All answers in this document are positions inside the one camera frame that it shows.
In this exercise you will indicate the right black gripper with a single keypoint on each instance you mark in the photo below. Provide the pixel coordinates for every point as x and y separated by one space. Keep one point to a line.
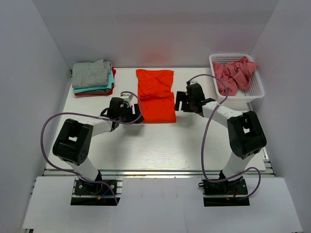
182 96

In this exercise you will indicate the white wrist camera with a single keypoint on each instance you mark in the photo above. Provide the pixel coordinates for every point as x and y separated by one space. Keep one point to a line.
192 82
127 97

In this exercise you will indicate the red folded t-shirt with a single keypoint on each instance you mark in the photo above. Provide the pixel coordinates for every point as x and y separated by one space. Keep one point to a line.
113 72

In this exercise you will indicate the teal folded t-shirt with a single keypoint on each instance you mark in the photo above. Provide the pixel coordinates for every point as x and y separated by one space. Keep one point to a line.
97 89

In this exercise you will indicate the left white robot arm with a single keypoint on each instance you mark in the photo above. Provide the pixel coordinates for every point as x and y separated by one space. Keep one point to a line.
73 141

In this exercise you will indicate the white plastic basket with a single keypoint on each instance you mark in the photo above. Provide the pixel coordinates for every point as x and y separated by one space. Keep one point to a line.
255 91

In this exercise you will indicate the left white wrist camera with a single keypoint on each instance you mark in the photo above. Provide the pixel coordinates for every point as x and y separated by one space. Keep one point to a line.
127 97

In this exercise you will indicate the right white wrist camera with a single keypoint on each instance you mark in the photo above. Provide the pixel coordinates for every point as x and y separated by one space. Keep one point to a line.
192 82

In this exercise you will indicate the aluminium table rail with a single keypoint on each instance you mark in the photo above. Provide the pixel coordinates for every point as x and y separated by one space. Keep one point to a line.
162 149

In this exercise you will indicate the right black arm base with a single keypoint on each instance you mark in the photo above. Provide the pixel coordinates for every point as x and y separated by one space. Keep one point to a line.
225 194

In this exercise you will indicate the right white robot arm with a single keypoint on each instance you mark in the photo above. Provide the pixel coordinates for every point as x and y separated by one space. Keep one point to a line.
246 136

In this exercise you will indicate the orange t-shirt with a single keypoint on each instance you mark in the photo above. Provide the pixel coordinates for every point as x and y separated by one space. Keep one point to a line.
155 93

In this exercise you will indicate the pink crumpled t-shirt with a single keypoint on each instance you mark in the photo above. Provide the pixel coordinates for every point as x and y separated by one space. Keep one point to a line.
234 75

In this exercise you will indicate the grey folded t-shirt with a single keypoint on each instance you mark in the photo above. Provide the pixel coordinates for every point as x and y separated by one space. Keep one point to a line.
90 74

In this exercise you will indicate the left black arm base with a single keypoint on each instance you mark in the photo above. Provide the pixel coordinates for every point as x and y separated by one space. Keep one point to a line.
94 194

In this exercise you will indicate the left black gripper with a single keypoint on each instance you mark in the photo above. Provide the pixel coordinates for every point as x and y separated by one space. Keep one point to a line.
130 109

